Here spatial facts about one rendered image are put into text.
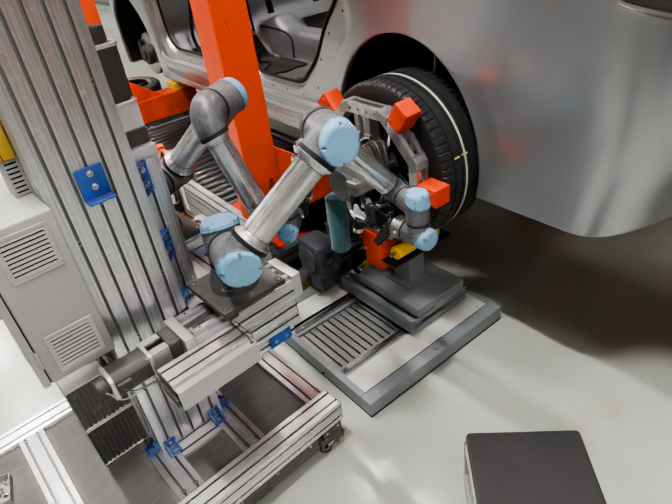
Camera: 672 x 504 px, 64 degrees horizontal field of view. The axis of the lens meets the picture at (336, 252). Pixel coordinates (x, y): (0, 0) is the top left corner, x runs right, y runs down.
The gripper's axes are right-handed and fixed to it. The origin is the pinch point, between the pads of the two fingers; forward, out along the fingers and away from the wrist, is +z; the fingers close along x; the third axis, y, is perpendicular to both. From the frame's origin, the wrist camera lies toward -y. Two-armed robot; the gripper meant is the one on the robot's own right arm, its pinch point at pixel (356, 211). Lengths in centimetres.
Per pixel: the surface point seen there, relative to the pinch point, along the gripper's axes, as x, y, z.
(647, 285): -134, -81, -55
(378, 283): -28, -60, 23
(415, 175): -20.2, 9.2, -9.8
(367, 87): -28.7, 32.8, 22.1
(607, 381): -64, -82, -72
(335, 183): -6.2, 2.5, 19.0
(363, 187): -1.9, 9.6, -2.6
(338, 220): -10.1, -18.2, 25.0
